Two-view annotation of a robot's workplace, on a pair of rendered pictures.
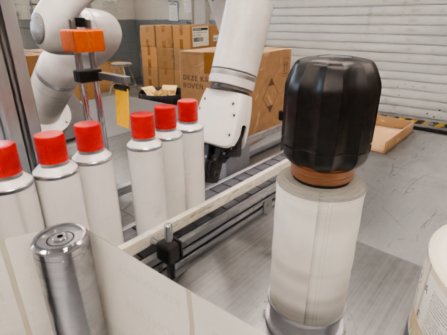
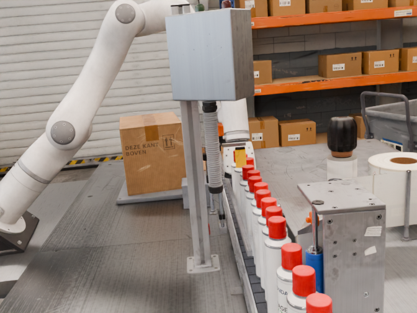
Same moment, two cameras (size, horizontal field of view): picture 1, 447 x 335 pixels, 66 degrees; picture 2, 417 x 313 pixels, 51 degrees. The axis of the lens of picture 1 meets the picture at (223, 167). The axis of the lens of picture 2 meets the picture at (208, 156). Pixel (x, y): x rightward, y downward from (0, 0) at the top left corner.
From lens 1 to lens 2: 1.09 m
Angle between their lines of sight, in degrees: 42
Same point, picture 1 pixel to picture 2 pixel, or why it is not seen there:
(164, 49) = not seen: outside the picture
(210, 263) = (291, 220)
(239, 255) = (294, 214)
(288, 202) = (343, 164)
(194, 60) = (136, 133)
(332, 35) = (61, 87)
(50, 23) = (80, 126)
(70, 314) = not seen: hidden behind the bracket
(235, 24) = (239, 107)
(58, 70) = (53, 165)
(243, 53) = (246, 121)
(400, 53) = (133, 95)
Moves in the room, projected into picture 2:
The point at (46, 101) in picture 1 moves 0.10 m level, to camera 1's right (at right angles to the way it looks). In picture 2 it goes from (31, 197) to (61, 188)
